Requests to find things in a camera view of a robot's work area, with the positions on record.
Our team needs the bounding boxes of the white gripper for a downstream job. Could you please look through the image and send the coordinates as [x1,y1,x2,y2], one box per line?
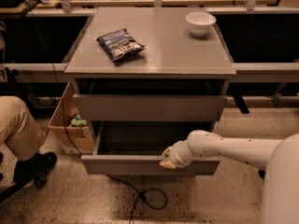
[160,141,193,169]

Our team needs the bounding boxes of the grey drawer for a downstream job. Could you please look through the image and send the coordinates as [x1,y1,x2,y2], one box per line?
[73,94,226,121]
[81,121,220,176]

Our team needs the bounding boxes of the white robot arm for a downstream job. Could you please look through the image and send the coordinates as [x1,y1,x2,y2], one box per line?
[160,130,299,224]

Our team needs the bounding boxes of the grey drawer cabinet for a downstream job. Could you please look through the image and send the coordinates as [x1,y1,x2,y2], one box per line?
[64,7,237,161]

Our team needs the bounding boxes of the grey top drawer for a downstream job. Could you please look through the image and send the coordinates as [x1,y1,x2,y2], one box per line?
[73,94,226,121]

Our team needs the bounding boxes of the cardboard box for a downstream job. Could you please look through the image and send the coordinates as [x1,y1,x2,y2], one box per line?
[48,82,94,154]

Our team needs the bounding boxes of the green toy in box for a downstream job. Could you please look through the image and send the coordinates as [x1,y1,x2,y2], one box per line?
[71,114,88,127]

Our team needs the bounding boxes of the blue chip bag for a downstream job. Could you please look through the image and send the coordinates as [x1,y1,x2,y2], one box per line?
[96,29,145,62]

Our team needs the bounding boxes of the black office chair base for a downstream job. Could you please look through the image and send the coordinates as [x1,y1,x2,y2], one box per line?
[0,172,50,203]

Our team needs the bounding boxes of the white bowl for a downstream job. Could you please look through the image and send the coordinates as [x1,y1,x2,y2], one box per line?
[185,12,217,36]

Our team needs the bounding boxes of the black shoe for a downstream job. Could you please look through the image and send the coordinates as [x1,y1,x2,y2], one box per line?
[13,152,57,183]

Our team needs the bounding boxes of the person leg beige trousers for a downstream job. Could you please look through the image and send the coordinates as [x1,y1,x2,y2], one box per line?
[0,96,46,161]

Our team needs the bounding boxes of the black floor cable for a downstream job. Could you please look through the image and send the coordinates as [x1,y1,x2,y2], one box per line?
[31,16,168,224]

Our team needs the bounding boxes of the grey metal frame rail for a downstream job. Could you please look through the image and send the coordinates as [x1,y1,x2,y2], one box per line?
[0,63,299,83]

